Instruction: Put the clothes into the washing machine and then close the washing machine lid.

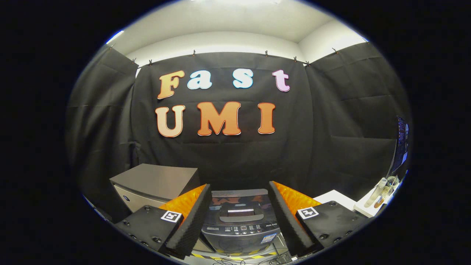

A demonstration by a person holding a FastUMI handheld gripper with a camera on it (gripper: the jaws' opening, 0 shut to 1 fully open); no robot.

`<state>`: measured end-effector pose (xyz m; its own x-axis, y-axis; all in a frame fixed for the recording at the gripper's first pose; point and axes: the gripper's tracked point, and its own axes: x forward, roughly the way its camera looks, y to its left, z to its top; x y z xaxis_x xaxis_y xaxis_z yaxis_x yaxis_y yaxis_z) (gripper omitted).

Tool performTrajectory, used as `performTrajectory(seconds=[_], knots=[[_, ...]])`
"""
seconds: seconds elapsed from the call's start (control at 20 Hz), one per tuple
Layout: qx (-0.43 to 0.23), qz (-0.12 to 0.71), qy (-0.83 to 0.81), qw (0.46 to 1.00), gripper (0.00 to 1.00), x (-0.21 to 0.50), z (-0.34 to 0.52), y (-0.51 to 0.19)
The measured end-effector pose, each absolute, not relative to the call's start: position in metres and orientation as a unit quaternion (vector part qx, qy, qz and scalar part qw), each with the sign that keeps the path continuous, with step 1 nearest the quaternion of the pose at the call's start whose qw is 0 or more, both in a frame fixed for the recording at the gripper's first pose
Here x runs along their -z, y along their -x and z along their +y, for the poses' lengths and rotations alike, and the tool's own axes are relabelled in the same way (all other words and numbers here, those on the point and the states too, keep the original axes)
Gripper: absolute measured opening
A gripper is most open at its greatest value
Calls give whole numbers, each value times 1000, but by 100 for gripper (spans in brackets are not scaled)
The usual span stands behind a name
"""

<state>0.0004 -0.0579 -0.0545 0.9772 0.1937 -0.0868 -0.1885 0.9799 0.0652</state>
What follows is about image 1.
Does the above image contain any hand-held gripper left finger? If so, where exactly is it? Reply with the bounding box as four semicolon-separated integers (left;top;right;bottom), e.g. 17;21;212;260
115;183;212;260

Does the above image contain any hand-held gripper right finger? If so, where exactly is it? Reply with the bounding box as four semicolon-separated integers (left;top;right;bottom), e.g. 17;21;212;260
269;180;369;258

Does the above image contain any dark grey washing machine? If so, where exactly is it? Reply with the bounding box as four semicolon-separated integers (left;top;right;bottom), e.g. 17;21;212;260
201;189;282;256

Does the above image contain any dark glass washing machine lid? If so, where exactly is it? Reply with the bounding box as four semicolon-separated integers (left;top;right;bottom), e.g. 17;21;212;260
204;189;272;226

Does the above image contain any white flat board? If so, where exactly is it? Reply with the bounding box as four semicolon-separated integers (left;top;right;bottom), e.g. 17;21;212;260
313;190;357;211

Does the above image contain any grey metal cabinet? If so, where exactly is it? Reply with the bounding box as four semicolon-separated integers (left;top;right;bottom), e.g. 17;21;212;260
109;163;201;223

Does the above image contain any black backdrop cloth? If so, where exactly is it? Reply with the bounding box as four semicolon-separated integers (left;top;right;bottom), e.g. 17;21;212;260
65;42;412;221

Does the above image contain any white table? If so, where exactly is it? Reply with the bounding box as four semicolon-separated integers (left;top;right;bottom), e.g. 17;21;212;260
353;183;402;218

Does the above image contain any clear plastic tube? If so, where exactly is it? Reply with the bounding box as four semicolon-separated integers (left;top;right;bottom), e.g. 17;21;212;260
364;178;387;208

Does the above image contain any small amber bottle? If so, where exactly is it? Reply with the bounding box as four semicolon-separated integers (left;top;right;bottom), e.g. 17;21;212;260
374;188;390;209

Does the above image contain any dark computer monitor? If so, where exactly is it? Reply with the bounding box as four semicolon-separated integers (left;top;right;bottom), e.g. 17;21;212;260
388;116;410;178

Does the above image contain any row of small cloth clips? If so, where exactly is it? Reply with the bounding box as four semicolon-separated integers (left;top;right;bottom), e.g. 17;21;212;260
110;44;368;67

